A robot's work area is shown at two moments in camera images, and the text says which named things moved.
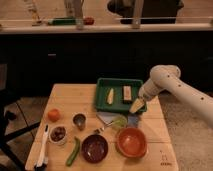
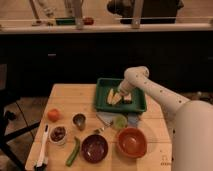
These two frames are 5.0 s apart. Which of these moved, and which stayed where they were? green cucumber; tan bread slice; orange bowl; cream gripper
Moved: cream gripper
Stayed: tan bread slice; orange bowl; green cucumber
